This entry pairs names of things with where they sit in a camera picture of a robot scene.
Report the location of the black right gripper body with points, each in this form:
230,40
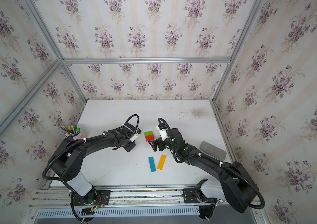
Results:
163,145

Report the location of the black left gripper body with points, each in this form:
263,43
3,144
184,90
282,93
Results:
129,146

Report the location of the red rectangular block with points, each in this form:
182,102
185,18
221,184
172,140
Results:
149,138

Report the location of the green rectangular block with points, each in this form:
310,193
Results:
148,133

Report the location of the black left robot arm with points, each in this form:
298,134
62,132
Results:
66,163

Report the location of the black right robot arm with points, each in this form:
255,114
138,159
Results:
235,185

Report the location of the yellow long block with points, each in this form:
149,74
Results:
161,162

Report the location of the teal long block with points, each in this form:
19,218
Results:
152,164

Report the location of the pink pen cup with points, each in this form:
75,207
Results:
77,137

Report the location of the colourful pens bundle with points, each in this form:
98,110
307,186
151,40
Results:
70,131

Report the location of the grey eraser pad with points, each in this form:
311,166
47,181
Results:
213,151

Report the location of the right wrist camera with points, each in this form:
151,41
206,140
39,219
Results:
162,132

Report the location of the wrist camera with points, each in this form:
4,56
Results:
162,132
135,135

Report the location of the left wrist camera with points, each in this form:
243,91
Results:
135,135

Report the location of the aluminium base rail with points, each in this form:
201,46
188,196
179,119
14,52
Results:
115,201

